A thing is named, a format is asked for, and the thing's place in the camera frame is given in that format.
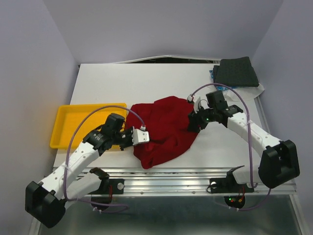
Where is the aluminium mounting rail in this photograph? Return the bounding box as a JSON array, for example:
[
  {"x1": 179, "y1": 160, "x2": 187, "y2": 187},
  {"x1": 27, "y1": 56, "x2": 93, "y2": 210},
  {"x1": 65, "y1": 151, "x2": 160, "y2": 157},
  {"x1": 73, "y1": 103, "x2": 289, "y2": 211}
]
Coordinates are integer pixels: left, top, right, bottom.
[{"x1": 39, "y1": 159, "x2": 298, "y2": 196}]

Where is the blue floral skirt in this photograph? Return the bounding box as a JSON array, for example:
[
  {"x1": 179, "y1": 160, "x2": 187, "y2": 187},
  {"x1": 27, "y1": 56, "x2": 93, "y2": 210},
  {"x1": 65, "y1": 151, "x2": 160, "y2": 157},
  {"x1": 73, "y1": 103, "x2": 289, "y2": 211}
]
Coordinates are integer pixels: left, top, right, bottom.
[{"x1": 209, "y1": 70, "x2": 232, "y2": 92}]

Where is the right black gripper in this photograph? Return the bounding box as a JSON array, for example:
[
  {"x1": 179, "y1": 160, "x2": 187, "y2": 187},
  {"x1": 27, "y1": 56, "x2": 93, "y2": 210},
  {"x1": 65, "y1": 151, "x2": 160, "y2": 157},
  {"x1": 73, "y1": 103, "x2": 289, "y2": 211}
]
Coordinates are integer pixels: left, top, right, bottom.
[{"x1": 186, "y1": 103, "x2": 216, "y2": 133}]

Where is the dark grey dotted skirt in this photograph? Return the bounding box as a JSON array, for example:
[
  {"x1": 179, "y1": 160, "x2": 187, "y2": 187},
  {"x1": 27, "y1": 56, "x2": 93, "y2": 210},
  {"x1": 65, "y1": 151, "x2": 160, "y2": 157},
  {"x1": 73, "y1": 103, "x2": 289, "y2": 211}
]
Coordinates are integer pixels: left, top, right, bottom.
[{"x1": 213, "y1": 56, "x2": 259, "y2": 87}]

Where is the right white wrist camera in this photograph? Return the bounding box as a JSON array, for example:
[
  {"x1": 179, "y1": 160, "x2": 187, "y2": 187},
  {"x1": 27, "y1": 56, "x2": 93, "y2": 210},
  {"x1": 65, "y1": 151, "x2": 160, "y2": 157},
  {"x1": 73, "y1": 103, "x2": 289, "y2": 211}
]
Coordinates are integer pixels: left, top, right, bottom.
[{"x1": 187, "y1": 94, "x2": 205, "y2": 114}]

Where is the white paper sheet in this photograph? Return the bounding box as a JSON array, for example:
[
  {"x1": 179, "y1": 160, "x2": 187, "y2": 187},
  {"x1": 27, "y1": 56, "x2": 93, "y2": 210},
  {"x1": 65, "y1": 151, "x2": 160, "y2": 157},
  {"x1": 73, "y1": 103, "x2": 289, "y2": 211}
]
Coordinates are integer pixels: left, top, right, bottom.
[{"x1": 223, "y1": 84, "x2": 265, "y2": 101}]

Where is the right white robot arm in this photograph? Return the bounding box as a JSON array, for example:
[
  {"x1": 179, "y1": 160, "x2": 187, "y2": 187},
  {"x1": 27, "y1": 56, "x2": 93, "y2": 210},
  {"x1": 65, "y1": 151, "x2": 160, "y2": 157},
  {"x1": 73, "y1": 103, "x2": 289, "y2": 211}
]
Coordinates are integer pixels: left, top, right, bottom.
[{"x1": 187, "y1": 91, "x2": 300, "y2": 191}]

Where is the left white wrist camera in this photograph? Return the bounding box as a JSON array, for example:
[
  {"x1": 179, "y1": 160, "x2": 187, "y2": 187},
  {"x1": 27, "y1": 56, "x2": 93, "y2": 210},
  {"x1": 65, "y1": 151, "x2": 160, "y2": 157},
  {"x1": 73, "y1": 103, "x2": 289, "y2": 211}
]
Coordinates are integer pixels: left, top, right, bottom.
[{"x1": 132, "y1": 129, "x2": 150, "y2": 146}]

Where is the red skirt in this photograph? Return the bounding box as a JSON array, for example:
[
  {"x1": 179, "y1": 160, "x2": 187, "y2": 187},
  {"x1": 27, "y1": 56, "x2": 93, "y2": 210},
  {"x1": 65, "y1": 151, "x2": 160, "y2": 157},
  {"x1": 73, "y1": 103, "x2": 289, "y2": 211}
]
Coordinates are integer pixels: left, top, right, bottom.
[{"x1": 131, "y1": 96, "x2": 198, "y2": 169}]

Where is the yellow plastic tray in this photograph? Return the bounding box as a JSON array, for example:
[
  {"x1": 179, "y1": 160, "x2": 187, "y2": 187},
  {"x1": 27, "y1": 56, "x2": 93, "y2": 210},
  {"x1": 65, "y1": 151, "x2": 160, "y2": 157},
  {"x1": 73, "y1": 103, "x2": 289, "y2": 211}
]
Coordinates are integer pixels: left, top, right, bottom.
[{"x1": 49, "y1": 103, "x2": 127, "y2": 150}]

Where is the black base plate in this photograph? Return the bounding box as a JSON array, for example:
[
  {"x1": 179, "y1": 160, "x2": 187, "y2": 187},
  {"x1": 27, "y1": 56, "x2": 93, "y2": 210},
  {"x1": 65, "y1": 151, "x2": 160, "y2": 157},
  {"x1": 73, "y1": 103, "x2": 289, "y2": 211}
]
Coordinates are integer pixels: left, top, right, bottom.
[
  {"x1": 90, "y1": 179, "x2": 124, "y2": 211},
  {"x1": 206, "y1": 177, "x2": 255, "y2": 209}
]

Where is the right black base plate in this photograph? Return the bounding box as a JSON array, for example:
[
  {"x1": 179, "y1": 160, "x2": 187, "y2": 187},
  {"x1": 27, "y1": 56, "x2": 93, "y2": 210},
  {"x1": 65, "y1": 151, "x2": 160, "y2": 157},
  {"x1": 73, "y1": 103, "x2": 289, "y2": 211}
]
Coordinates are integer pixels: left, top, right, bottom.
[{"x1": 206, "y1": 177, "x2": 255, "y2": 209}]

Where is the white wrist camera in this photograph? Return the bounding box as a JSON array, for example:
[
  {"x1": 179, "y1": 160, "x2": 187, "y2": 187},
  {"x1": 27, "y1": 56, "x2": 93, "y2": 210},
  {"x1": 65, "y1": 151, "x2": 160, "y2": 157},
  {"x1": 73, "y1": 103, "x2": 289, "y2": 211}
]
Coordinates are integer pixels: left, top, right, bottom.
[
  {"x1": 187, "y1": 94, "x2": 205, "y2": 114},
  {"x1": 132, "y1": 129, "x2": 150, "y2": 146}
]

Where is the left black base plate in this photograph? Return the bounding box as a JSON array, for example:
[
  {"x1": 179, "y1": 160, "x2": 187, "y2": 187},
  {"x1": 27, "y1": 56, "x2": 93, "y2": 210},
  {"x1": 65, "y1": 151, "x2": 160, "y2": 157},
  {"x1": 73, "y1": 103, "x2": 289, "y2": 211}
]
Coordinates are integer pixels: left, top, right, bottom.
[{"x1": 90, "y1": 179, "x2": 124, "y2": 211}]

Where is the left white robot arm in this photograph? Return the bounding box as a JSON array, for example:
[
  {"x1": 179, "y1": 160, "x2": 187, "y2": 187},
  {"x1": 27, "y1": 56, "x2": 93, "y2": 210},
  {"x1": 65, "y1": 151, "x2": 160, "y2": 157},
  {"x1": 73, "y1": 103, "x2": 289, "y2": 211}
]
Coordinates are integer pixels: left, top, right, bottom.
[{"x1": 25, "y1": 113, "x2": 145, "y2": 228}]

